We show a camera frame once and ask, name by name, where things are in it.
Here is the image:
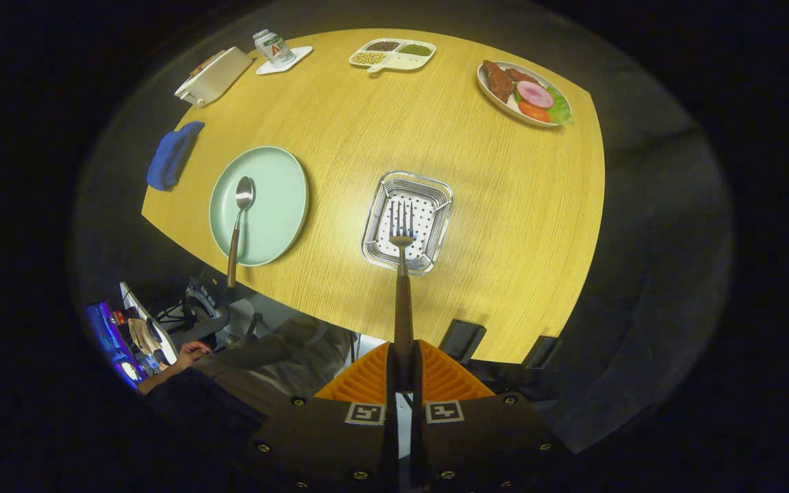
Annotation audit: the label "purple lit monitor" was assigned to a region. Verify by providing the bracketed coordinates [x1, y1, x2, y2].
[86, 301, 140, 391]

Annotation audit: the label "blue folded cloth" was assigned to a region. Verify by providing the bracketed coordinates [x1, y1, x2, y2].
[147, 121, 205, 192]

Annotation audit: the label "small white drink bottle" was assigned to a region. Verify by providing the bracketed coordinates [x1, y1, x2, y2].
[253, 29, 296, 67]

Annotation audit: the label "white divided bean tray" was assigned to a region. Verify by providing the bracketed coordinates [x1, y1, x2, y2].
[349, 38, 437, 73]

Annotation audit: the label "metal wire basket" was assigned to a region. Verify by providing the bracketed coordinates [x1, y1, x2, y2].
[360, 170, 455, 276]

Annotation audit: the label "wooden-handled metal spoon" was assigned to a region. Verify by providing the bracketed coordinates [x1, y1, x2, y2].
[227, 176, 255, 288]

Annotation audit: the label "toast slice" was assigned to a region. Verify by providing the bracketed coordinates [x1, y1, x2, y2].
[189, 49, 226, 77]

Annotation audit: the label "pale green plate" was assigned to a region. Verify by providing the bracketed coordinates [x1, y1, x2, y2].
[209, 146, 310, 267]

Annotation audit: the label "person's khaki trousers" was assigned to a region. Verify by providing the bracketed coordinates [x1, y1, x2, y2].
[192, 315, 358, 418]

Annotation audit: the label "person's dark shirt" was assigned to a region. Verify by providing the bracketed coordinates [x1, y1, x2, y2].
[145, 370, 265, 466]

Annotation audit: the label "wooden-handled metal fork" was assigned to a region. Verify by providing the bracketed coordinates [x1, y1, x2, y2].
[388, 200, 416, 392]

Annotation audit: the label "cream toaster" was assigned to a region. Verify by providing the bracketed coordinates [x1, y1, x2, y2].
[174, 47, 255, 107]

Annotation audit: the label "white square coaster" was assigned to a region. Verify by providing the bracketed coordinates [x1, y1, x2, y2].
[255, 46, 314, 75]

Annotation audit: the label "white plate of food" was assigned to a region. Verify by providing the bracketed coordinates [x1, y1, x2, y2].
[476, 60, 573, 128]

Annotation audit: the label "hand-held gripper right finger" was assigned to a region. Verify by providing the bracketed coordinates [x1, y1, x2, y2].
[410, 340, 556, 493]

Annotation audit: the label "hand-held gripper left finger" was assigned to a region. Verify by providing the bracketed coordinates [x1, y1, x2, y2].
[251, 340, 399, 493]

